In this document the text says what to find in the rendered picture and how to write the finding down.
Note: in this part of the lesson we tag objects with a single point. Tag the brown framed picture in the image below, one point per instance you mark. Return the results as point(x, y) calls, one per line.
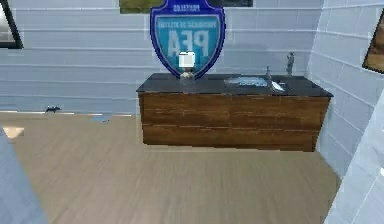
point(376, 50)

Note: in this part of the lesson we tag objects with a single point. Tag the blue shield wall sign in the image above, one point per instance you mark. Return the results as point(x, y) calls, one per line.
point(173, 36)

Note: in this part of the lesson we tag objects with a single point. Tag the silver sink faucet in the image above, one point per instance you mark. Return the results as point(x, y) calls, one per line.
point(268, 76)

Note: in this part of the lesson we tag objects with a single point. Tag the small black floor object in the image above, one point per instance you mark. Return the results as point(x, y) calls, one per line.
point(52, 108)

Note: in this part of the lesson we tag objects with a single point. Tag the brown wooden sink cabinet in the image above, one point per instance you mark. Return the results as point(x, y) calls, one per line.
point(230, 120)

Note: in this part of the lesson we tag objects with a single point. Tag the steel sink basin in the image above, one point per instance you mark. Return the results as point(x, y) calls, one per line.
point(248, 81)

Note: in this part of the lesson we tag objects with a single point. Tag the black framed window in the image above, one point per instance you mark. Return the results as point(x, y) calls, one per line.
point(8, 33)

